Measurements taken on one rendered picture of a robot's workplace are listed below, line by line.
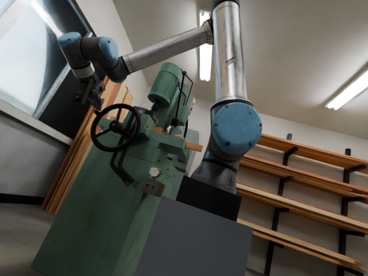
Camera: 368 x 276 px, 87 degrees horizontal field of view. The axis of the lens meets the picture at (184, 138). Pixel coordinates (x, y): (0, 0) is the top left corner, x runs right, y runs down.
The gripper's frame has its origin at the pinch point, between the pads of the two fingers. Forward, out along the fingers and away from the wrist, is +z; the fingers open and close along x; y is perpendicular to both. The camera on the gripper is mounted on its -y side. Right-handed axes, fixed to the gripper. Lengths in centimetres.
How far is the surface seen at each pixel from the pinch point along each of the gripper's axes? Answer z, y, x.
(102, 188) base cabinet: 34.7, -27.0, -8.0
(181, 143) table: 22.0, 8.8, -43.5
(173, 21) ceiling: 27, 206, 42
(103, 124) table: 22.5, 7.8, 11.5
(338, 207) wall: 259, 143, -260
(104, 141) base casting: 25.9, -1.9, 4.8
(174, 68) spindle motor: 11, 68, -16
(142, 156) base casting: 26.7, -4.1, -23.4
